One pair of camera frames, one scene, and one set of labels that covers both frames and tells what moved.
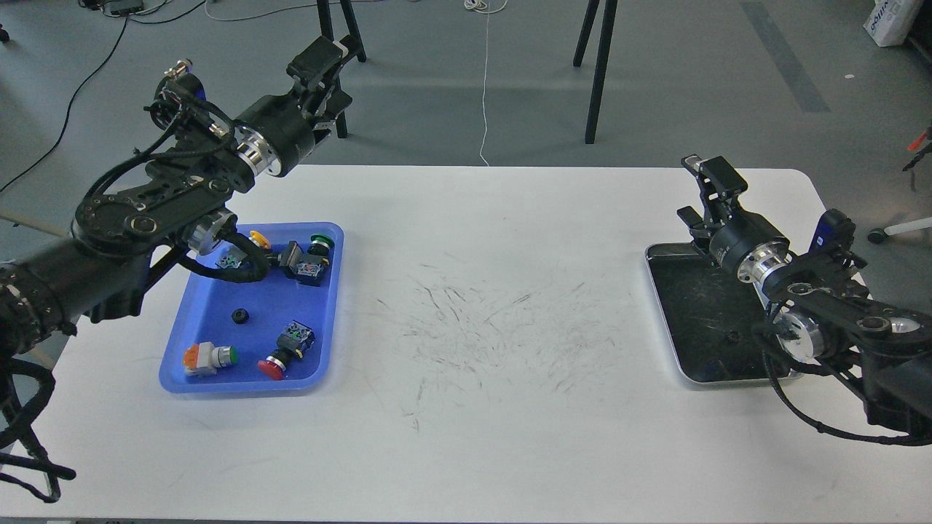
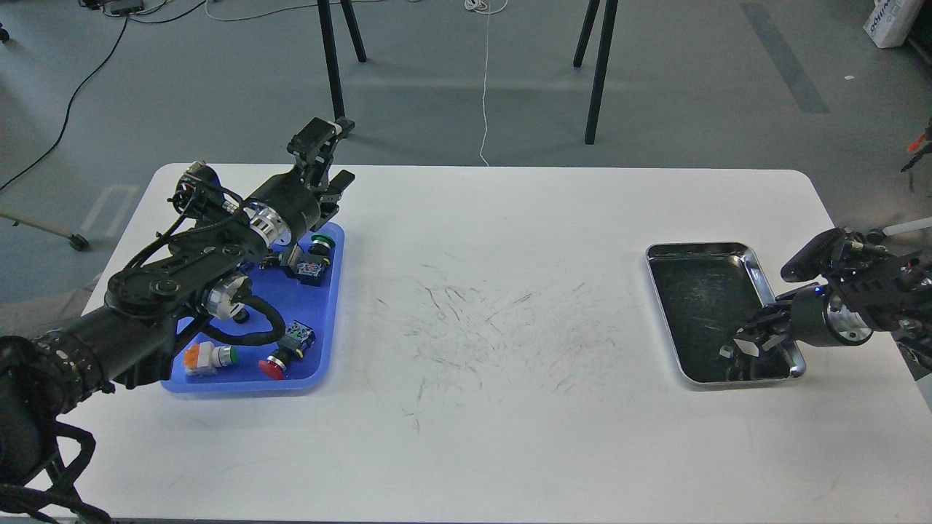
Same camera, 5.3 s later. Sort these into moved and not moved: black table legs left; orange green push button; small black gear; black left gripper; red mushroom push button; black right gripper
Moved: black right gripper; black left gripper
Not moved: red mushroom push button; small black gear; black table legs left; orange green push button
